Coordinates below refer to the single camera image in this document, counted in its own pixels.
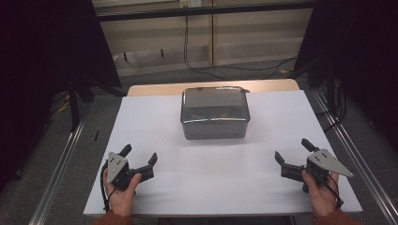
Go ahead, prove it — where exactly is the white table mat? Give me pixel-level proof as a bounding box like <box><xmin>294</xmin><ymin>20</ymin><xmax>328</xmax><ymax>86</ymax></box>
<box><xmin>83</xmin><ymin>90</ymin><xmax>363</xmax><ymax>218</ymax></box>

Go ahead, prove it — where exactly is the hand-held gripper cable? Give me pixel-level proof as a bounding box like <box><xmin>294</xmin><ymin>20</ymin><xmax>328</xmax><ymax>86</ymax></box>
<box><xmin>323</xmin><ymin>179</ymin><xmax>344</xmax><ymax>210</ymax></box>
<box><xmin>99</xmin><ymin>161</ymin><xmax>111</xmax><ymax>214</ymax></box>

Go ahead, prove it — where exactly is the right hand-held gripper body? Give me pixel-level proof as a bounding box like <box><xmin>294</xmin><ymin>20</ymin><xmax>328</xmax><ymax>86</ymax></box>
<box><xmin>304</xmin><ymin>148</ymin><xmax>355</xmax><ymax>186</ymax></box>

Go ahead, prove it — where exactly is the white wall socket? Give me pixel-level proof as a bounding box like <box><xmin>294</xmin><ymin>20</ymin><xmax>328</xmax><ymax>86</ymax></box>
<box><xmin>179</xmin><ymin>0</ymin><xmax>203</xmax><ymax>9</ymax></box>

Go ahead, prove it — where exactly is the black curtain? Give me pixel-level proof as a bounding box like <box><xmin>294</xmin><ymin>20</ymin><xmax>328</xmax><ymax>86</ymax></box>
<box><xmin>0</xmin><ymin>0</ymin><xmax>122</xmax><ymax>191</ymax></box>
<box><xmin>294</xmin><ymin>0</ymin><xmax>398</xmax><ymax>153</ymax></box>

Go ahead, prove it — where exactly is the black floor cable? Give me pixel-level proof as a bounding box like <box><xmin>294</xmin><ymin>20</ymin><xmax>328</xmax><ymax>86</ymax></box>
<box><xmin>183</xmin><ymin>15</ymin><xmax>227</xmax><ymax>82</ymax></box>

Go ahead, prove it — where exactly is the left hand-held gripper cable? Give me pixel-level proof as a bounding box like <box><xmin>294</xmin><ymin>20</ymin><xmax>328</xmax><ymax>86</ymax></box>
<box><xmin>99</xmin><ymin>161</ymin><xmax>111</xmax><ymax>214</ymax></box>

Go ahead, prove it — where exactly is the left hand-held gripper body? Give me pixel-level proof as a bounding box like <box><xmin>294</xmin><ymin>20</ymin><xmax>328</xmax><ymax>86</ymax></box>
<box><xmin>107</xmin><ymin>152</ymin><xmax>139</xmax><ymax>192</ymax></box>

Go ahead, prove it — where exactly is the metal floor rail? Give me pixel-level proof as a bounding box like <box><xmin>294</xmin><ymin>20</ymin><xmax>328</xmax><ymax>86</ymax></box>
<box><xmin>313</xmin><ymin>88</ymin><xmax>398</xmax><ymax>225</ymax></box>
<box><xmin>28</xmin><ymin>116</ymin><xmax>88</xmax><ymax>225</ymax></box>

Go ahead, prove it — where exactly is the grey box with clear lid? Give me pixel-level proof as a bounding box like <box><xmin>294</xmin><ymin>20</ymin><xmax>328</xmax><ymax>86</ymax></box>
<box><xmin>179</xmin><ymin>86</ymin><xmax>252</xmax><ymax>141</ymax></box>

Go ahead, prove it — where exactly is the right hand-held gripper cable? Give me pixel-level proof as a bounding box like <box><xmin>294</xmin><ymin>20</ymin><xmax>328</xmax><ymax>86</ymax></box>
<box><xmin>323</xmin><ymin>179</ymin><xmax>344</xmax><ymax>210</ymax></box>

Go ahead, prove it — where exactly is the black metal stand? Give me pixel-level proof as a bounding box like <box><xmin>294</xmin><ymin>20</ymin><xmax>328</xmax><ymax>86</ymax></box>
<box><xmin>66</xmin><ymin>78</ymin><xmax>95</xmax><ymax>133</ymax></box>
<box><xmin>308</xmin><ymin>55</ymin><xmax>347</xmax><ymax>133</ymax></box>

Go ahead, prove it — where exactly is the wooden upright post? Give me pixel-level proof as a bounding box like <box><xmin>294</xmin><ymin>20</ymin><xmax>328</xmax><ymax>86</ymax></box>
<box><xmin>208</xmin><ymin>0</ymin><xmax>217</xmax><ymax>67</ymax></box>

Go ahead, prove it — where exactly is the person's right hand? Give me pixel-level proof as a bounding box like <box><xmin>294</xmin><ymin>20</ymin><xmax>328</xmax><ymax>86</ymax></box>
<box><xmin>301</xmin><ymin>170</ymin><xmax>341</xmax><ymax>218</ymax></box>

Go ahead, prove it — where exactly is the person's left hand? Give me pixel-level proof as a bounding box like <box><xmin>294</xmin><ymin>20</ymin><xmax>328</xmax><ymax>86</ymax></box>
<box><xmin>102</xmin><ymin>168</ymin><xmax>143</xmax><ymax>218</ymax></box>

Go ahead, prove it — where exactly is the black horizontal bar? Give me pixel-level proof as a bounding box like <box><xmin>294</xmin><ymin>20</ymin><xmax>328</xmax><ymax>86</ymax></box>
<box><xmin>95</xmin><ymin>1</ymin><xmax>317</xmax><ymax>23</ymax></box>

